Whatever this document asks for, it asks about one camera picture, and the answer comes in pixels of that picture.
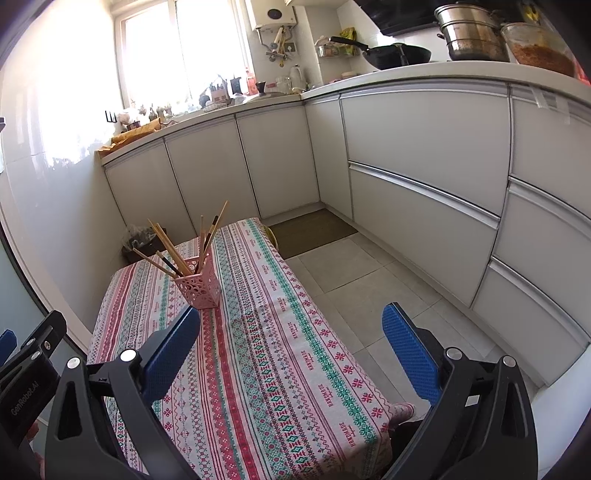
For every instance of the pink plastic chopstick holder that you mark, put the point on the pink plastic chopstick holder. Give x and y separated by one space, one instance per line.
201 290

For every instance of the wall spice rack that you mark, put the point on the wall spice rack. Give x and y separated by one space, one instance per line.
328 50

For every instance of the olive brown floor mat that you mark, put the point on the olive brown floor mat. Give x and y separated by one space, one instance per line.
314 233

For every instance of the black wok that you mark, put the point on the black wok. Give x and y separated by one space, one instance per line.
401 55

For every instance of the yellow rounded object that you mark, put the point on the yellow rounded object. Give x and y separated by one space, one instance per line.
272 236

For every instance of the white kettle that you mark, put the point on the white kettle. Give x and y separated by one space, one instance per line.
297 78

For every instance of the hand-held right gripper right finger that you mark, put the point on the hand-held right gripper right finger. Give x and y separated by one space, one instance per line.
411 355

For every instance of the hanging wooden rolling pin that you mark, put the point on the hanging wooden rolling pin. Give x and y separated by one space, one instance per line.
278 39

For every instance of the glass bowl with food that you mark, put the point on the glass bowl with food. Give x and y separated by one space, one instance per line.
540 55

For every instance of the white kitchen countertop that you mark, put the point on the white kitchen countertop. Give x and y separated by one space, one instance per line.
461 69

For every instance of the narrow white cabinet door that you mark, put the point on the narrow white cabinet door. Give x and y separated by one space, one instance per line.
330 157

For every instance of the clear tape strip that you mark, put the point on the clear tape strip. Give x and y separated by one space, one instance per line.
549 99

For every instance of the dark brown trash bin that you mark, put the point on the dark brown trash bin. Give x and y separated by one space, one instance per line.
131 253

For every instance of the black range hood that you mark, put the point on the black range hood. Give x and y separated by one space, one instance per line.
401 16

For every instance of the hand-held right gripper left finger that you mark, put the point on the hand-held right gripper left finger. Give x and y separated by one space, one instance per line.
173 350

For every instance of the person's black trouser leg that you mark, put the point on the person's black trouser leg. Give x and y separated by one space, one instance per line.
406 443

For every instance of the bundle of wooden chopsticks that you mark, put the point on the bundle of wooden chopsticks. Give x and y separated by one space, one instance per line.
201 244

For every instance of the black wall hook rack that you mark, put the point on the black wall hook rack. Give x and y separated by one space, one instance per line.
109 116

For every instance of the striped patterned tablecloth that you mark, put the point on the striped patterned tablecloth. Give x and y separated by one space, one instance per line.
277 346

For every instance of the yellow paper bag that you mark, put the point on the yellow paper bag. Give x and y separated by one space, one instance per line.
134 134

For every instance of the counter utensil caddy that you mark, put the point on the counter utensil caddy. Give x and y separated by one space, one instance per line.
219 92

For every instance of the white cabinet drawer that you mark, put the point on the white cabinet drawer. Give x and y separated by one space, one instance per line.
420 235
545 240
526 323
425 138
554 143

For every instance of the red bottle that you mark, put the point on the red bottle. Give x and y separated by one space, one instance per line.
250 82

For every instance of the white gas water heater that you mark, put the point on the white gas water heater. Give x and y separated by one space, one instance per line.
272 16

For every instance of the steel steamer pot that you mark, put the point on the steel steamer pot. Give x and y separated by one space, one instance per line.
471 32

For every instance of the yellow green snack bag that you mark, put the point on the yellow green snack bag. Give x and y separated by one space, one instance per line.
349 36

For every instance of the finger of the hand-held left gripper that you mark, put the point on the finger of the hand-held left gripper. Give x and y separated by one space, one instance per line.
48 332
5 344

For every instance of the kitchen window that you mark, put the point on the kitchen window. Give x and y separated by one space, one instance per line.
184 50

